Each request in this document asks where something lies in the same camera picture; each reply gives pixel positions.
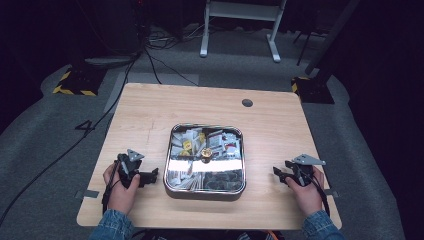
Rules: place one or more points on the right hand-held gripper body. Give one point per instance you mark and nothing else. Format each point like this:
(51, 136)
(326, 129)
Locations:
(301, 170)

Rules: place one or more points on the clear lid with gold knob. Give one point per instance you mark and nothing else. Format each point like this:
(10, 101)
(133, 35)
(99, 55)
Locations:
(206, 152)

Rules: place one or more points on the grey tape piece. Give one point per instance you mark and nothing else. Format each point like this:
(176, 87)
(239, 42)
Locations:
(90, 193)
(332, 193)

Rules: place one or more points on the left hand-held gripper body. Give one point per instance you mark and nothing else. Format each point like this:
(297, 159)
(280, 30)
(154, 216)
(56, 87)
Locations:
(128, 166)

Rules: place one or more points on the person's left hand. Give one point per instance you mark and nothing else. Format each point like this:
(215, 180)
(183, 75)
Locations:
(120, 195)

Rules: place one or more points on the square metal compartment box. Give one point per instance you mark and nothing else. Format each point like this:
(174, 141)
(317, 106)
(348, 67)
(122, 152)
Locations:
(166, 186)

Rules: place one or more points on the pile of striped paper sachets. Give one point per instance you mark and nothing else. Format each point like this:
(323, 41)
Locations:
(186, 181)

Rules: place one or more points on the black stand base striped tape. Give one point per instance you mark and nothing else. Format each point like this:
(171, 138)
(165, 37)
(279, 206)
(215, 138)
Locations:
(80, 81)
(313, 90)

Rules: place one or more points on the pile of dark sachets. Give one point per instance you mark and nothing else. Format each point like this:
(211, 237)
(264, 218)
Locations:
(222, 180)

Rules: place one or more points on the white metal desk frame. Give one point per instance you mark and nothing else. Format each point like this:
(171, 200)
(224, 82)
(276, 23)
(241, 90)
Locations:
(240, 10)

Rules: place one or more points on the dark equipment cabinet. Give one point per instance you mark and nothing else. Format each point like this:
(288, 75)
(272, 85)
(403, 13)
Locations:
(123, 26)

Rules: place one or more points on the round grey table grommet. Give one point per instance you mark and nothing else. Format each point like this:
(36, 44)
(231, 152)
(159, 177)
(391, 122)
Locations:
(247, 102)

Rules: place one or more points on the dark slanted stand post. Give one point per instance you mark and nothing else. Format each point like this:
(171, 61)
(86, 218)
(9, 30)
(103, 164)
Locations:
(328, 40)

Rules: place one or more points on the person's right hand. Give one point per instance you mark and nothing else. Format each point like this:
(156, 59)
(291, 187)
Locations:
(306, 196)

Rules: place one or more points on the person's dark clothing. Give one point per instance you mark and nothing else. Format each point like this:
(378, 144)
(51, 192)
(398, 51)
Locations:
(206, 236)

